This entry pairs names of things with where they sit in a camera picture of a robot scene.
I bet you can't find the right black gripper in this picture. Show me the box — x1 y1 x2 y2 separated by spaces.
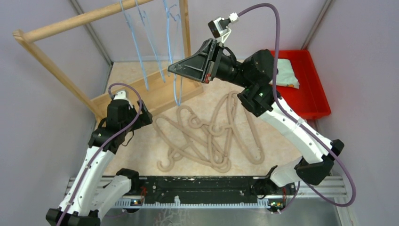
168 39 253 89

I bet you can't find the blue wire hanger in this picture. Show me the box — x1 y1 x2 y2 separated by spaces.
119 0 149 91
173 74 183 106
162 0 181 66
135 0 166 83

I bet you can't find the beige plastic hanger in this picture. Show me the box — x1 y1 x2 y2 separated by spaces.
215 91 265 165
153 115 224 172
207 93 237 173
176 105 211 129

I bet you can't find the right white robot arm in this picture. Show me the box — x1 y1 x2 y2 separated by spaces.
168 39 344 194

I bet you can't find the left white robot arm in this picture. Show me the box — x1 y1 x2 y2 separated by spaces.
46 90 152 226

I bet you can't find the wooden clothes rack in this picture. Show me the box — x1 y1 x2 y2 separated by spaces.
13 0 204 133

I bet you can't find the folded light green cloth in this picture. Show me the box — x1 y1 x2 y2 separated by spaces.
276 58 300 89

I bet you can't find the red plastic bin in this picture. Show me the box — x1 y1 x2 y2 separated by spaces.
277 50 331 120

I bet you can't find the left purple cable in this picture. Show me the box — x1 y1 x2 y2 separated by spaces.
56 82 144 226

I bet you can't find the purple cable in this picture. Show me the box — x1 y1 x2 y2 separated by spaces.
56 82 144 226
237 3 357 214

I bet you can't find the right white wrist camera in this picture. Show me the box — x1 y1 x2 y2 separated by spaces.
207 12 239 44

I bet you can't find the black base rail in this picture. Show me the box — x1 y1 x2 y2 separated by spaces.
99 175 297 207

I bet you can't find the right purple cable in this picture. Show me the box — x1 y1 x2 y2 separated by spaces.
237 3 357 214

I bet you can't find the white cable duct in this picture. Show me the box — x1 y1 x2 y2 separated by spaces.
112 198 285 210

